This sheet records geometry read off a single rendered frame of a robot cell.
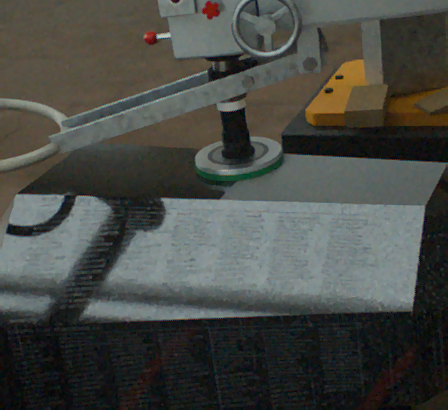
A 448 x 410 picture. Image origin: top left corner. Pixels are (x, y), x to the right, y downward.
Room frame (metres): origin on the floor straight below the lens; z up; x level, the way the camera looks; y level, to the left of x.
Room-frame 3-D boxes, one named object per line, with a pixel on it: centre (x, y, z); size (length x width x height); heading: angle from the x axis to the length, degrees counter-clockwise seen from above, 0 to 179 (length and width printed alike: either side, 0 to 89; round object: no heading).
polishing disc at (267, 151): (2.19, -0.05, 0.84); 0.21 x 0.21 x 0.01
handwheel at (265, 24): (2.05, -0.14, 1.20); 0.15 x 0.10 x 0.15; 80
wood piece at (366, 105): (2.51, -0.42, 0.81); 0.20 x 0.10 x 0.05; 163
